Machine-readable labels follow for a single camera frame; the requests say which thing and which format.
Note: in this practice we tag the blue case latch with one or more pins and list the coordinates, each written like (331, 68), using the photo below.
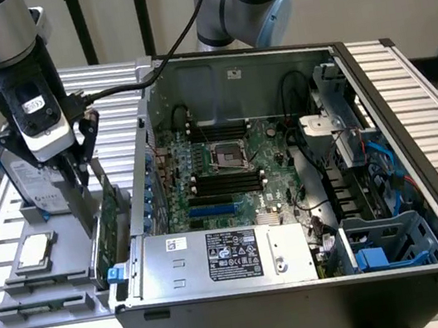
(118, 275)

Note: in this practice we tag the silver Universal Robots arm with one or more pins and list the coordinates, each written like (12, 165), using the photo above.
(7, 27)

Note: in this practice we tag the grey metal fan bracket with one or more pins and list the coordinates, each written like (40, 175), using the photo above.
(318, 126)

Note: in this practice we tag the black vertical pole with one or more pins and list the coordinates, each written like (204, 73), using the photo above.
(142, 17)
(82, 27)

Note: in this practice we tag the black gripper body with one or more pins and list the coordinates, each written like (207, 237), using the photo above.
(45, 71)

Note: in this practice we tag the silver CPU chip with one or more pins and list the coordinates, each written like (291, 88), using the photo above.
(35, 251)

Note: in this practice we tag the green gpu with metal bracket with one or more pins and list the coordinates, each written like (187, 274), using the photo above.
(108, 229)

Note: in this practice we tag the silver chipset heatsink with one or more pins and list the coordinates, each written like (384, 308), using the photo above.
(274, 216)

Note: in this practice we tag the black RAM slot bank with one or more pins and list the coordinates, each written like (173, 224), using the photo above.
(228, 182)
(218, 132)

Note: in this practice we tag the blue expansion slot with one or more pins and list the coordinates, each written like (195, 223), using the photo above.
(212, 211)

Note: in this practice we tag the silver power supply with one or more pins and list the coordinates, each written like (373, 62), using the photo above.
(194, 265)

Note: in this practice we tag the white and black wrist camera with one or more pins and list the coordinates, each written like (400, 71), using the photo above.
(48, 133)

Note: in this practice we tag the black expansion slot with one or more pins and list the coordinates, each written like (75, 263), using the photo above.
(212, 221)

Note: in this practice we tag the metal disk bay cage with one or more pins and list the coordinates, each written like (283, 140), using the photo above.
(340, 110)

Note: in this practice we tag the green RAM stick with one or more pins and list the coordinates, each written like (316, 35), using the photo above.
(40, 305)

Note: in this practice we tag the CPU socket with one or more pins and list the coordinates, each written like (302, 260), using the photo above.
(228, 155)

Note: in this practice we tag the blue plastic drive cage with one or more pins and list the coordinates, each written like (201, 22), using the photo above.
(408, 237)

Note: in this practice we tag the grey parts rack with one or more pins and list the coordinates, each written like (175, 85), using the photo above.
(67, 240)

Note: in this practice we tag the green motherboard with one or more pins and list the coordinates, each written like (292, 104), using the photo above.
(276, 179)

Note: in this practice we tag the black open PC case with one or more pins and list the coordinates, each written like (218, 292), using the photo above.
(295, 315)

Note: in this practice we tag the hard disk with blue carrier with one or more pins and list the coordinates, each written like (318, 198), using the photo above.
(33, 182)

